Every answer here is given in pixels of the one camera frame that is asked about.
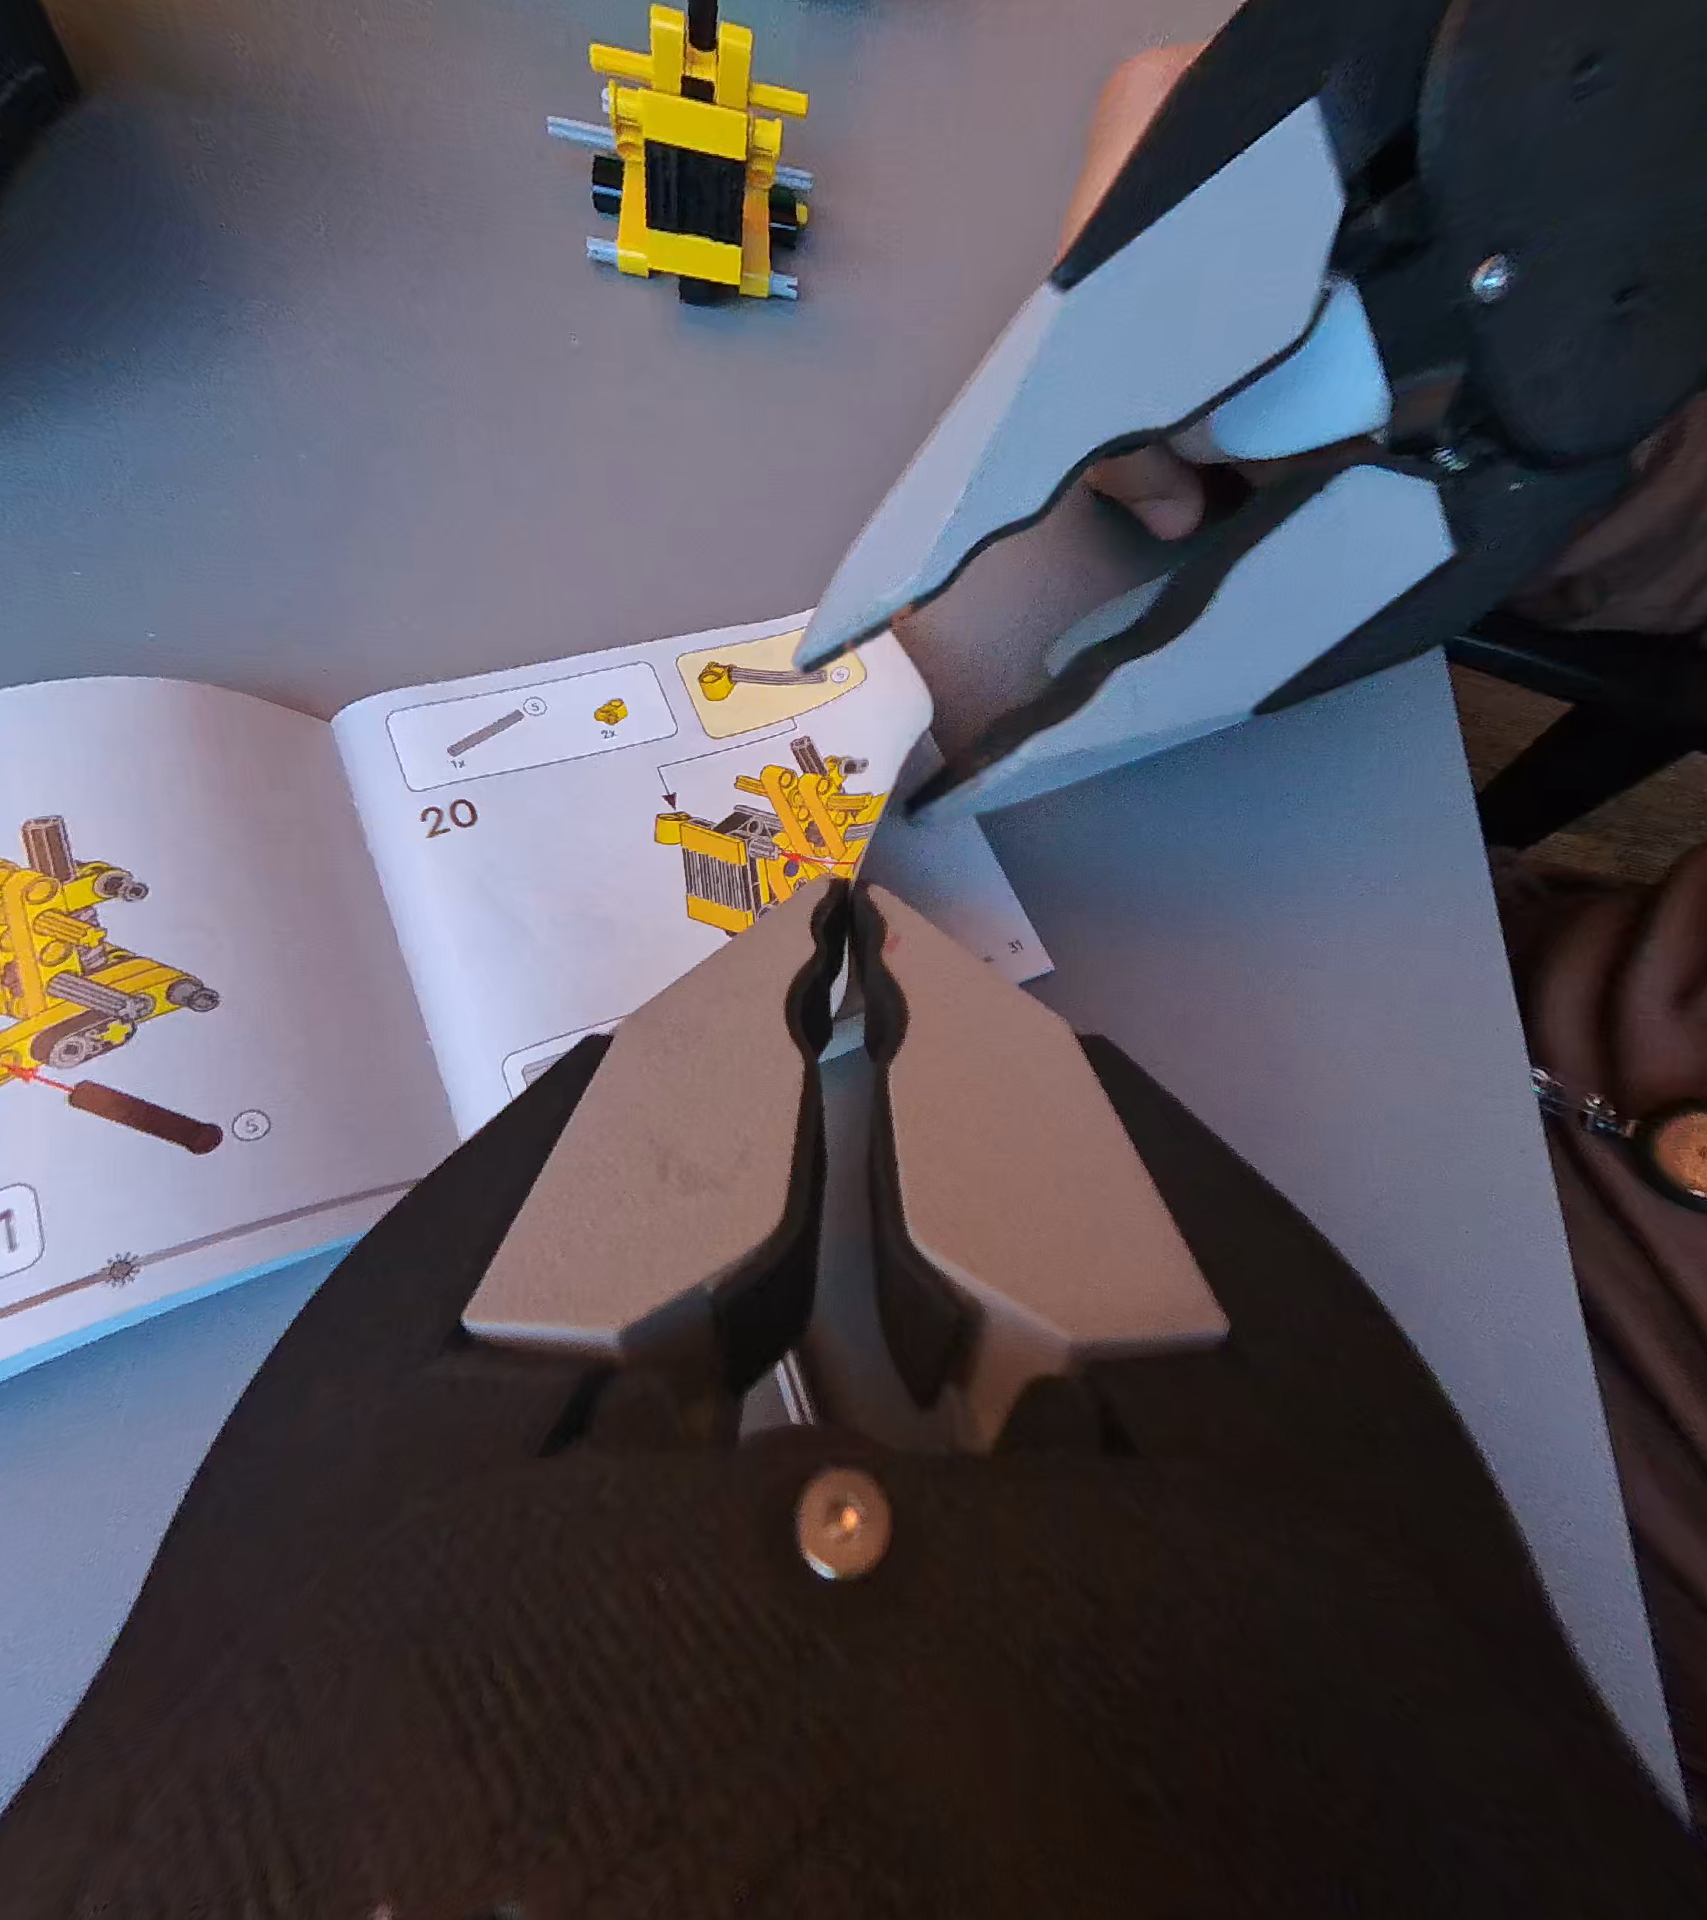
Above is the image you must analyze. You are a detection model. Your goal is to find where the yellow black lego model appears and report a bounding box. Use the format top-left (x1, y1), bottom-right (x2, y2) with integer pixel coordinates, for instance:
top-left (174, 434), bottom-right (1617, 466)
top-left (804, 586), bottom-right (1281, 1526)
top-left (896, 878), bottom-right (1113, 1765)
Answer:
top-left (546, 0), bottom-right (814, 309)

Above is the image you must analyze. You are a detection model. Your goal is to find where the lego instruction booklet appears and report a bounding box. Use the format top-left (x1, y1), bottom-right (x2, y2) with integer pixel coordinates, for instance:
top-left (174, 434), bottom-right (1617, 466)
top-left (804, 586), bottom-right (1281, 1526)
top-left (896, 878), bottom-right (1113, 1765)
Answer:
top-left (0, 605), bottom-right (1057, 1434)

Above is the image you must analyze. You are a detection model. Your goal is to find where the person's right hand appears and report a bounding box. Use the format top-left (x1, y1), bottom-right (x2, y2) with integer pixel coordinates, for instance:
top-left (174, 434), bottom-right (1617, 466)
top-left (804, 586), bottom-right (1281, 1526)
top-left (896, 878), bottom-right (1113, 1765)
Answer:
top-left (1059, 41), bottom-right (1251, 545)

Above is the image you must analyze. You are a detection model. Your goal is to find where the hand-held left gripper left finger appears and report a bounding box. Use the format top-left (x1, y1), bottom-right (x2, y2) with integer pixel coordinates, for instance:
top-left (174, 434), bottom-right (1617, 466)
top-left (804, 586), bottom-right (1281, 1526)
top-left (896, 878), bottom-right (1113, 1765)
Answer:
top-left (460, 878), bottom-right (840, 1434)

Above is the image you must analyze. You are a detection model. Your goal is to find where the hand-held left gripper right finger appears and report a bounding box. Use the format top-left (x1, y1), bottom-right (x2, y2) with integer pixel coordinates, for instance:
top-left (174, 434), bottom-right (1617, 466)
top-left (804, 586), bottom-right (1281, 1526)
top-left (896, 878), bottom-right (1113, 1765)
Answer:
top-left (850, 881), bottom-right (1233, 1458)

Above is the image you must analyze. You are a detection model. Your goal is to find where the person's brown shirt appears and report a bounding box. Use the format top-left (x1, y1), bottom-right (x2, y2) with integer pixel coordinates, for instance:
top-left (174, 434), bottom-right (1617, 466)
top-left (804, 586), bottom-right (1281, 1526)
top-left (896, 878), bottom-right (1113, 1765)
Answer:
top-left (1489, 815), bottom-right (1707, 1877)

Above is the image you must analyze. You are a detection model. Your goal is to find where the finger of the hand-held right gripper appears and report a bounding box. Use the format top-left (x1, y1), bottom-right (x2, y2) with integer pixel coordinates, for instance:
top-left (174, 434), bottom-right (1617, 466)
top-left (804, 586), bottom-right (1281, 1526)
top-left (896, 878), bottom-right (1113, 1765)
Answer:
top-left (798, 96), bottom-right (1353, 671)
top-left (906, 283), bottom-right (1457, 824)

